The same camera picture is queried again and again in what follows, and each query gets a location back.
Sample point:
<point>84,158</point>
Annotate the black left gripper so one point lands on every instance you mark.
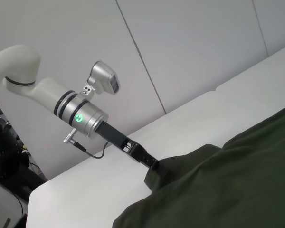
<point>114,136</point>

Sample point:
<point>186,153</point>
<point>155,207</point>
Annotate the dark green shirt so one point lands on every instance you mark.
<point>216,185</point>

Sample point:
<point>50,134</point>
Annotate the dark equipment clutter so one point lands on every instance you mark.
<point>4,147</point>

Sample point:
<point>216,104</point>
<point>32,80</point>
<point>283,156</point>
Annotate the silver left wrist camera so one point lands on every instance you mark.
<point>104,76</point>

